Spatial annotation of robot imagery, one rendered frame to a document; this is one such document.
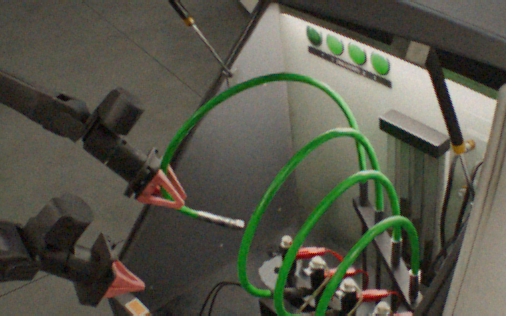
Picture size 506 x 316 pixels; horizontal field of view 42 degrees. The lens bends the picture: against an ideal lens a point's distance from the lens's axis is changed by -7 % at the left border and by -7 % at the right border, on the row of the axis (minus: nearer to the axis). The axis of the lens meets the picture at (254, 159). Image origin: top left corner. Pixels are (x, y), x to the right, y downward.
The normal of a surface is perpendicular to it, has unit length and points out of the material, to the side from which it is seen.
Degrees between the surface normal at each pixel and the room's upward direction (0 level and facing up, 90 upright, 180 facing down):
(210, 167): 90
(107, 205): 0
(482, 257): 76
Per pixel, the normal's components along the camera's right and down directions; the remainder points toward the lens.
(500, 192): -0.78, 0.23
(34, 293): -0.11, -0.81
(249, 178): 0.63, 0.39
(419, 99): -0.77, 0.43
